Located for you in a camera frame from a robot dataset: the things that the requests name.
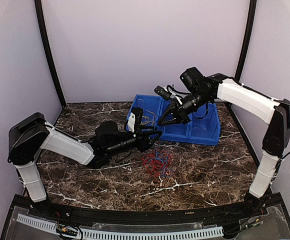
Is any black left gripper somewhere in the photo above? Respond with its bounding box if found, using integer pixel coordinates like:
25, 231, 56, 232
107, 125, 163, 158

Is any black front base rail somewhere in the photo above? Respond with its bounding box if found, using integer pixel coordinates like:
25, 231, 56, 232
29, 201, 267, 226

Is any black frame post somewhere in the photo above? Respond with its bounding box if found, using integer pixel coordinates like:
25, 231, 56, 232
34, 0, 67, 108
234, 0, 257, 82

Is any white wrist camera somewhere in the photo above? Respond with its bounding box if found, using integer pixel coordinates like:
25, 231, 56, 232
154, 85, 182, 105
125, 107, 143, 133

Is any white slotted cable duct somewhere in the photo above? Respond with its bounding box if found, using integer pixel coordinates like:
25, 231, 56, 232
17, 214, 223, 240

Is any blue middle plastic bin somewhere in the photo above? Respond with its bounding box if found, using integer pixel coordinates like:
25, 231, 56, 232
155, 99, 192, 142

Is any blue left plastic bin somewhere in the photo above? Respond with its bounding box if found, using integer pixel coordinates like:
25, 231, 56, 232
126, 94, 163, 130

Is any blue right plastic bin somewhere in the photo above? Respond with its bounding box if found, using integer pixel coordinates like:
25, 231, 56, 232
188, 103, 221, 146

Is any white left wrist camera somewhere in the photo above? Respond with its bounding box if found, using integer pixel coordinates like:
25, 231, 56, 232
125, 107, 143, 133

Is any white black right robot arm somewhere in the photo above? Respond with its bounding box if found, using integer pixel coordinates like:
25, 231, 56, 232
154, 67, 290, 217

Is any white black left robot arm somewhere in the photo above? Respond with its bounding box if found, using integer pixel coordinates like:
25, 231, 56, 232
8, 112, 162, 218

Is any black right frame post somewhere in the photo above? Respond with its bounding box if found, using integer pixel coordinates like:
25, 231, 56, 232
234, 0, 257, 82

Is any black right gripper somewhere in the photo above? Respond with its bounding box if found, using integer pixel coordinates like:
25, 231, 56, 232
157, 89, 212, 126

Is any black left frame post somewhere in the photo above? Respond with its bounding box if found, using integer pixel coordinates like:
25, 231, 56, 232
34, 0, 67, 108

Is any blue cable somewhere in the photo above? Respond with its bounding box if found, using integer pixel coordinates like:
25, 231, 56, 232
151, 147, 173, 178

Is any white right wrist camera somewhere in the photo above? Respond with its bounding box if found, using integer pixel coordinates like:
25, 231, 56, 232
154, 85, 182, 105

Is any red cable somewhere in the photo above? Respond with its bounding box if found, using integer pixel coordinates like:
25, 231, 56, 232
141, 147, 174, 181

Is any blue plastic bin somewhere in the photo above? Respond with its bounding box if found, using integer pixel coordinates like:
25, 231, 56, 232
126, 94, 163, 130
188, 103, 221, 146
155, 99, 192, 142

